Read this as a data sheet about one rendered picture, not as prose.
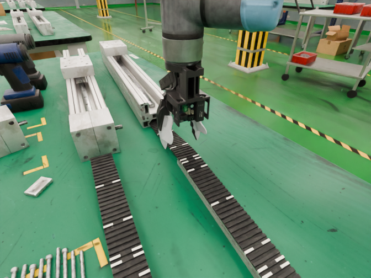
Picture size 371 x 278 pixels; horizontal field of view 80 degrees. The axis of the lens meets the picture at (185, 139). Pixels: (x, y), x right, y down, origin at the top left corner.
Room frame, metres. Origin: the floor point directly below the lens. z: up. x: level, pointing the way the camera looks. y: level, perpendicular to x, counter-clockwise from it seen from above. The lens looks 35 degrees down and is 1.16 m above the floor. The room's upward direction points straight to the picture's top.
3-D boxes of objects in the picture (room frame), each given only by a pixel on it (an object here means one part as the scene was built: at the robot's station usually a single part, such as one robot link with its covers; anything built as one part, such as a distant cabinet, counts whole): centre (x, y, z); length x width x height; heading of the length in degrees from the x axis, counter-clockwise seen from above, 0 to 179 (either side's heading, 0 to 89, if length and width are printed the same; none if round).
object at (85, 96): (0.89, 0.44, 0.82); 0.80 x 0.10 x 0.09; 26
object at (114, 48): (1.19, 0.37, 0.87); 0.16 x 0.11 x 0.07; 26
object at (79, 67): (0.89, 0.44, 0.87); 0.16 x 0.11 x 0.07; 26
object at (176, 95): (0.43, 0.00, 0.97); 0.09 x 0.08 x 0.12; 26
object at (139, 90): (0.97, 0.26, 0.82); 0.80 x 0.10 x 0.09; 26
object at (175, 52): (0.43, 0.00, 1.06); 0.08 x 0.08 x 0.05
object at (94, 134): (0.49, 0.23, 0.83); 0.12 x 0.09 x 0.10; 116
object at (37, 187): (0.34, 0.33, 0.78); 0.05 x 0.03 x 0.01; 166
